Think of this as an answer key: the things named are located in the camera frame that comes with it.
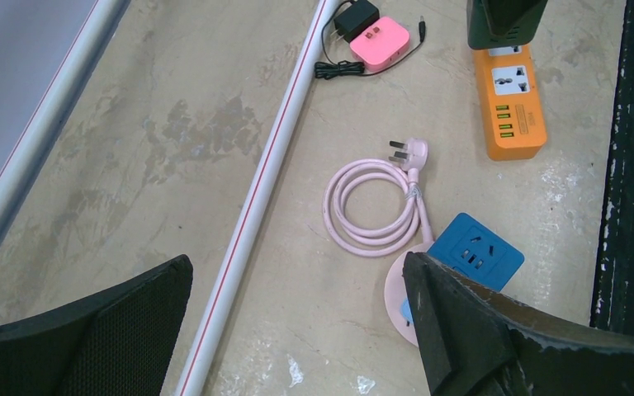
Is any pink power cord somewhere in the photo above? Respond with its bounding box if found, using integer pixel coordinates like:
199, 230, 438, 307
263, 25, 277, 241
322, 137, 436, 259

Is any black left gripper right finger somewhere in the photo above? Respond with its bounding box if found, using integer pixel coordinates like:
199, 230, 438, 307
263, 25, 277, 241
403, 252, 634, 395

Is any dark green cube plug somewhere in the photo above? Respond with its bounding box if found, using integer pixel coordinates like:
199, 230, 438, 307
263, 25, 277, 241
466, 0, 547, 50

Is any white PVC pipe frame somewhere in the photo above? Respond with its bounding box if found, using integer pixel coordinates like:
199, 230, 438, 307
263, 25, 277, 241
0, 1, 336, 395

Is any blue cube socket adapter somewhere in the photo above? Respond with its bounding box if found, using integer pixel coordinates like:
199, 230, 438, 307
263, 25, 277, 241
427, 213, 525, 291

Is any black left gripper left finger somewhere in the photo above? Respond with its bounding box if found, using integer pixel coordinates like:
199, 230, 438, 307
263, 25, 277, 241
0, 255, 193, 395

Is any black power adapter with cord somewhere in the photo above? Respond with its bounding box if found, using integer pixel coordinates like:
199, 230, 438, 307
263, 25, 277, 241
313, 0, 427, 80

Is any pink round socket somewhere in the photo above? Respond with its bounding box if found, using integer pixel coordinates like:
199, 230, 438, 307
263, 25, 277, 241
384, 243, 433, 347

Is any light blue USB charger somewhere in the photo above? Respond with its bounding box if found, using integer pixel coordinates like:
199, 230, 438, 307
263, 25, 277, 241
400, 299, 413, 327

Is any orange power strip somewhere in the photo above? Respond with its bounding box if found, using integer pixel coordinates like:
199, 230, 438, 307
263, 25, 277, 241
472, 45, 547, 161

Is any pink small charger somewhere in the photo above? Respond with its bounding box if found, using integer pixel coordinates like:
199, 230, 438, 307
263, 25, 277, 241
349, 16, 410, 73

